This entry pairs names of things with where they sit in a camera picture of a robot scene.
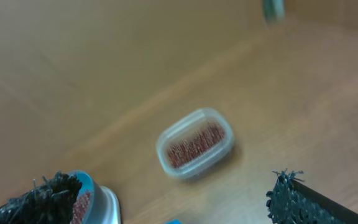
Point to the red adzuki beans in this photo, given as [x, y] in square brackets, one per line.
[195, 143]

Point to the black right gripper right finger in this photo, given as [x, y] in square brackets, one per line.
[291, 202]

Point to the blue plastic measuring scoop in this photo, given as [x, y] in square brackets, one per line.
[174, 222]

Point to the white digital kitchen scale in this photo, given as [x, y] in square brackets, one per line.
[112, 211]

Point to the teal blue bowl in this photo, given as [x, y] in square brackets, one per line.
[88, 207]

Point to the clear plastic food container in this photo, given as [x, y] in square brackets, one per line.
[203, 162]

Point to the red beans in bowl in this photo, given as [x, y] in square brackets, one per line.
[80, 207]

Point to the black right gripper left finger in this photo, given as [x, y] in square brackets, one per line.
[49, 203]

